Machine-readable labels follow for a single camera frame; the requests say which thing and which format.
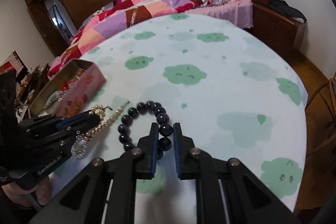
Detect pearl necklace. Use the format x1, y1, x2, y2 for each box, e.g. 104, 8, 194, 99
71, 101, 131, 159

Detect dark purple bead bracelet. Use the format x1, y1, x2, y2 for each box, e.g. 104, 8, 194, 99
117, 101, 174, 160

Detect person's left hand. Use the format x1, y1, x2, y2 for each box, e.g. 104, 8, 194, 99
1, 176, 52, 207

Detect pink metal tin box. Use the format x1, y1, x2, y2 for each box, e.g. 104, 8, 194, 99
28, 59, 106, 118

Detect red knot charm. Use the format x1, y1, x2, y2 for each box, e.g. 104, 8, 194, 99
59, 68, 85, 92

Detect wooden tv cabinet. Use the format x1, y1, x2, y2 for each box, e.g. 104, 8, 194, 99
15, 64, 50, 122

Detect television with reflection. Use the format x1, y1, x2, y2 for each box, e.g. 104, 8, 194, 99
0, 51, 28, 83

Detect white green cloud tablecloth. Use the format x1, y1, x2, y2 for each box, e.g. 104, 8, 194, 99
54, 15, 307, 223

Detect patchwork pink red quilt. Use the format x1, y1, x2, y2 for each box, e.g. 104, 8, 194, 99
48, 0, 229, 79

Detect wooden nightstand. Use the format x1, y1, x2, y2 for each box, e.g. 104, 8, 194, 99
252, 4, 306, 59

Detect pink bed sheet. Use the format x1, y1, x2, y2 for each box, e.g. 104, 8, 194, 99
185, 0, 253, 29

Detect wooden bed with headboard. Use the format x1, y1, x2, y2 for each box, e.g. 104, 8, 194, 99
48, 0, 270, 79

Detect dark clothes on nightstand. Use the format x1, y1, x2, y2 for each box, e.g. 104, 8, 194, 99
268, 0, 307, 24

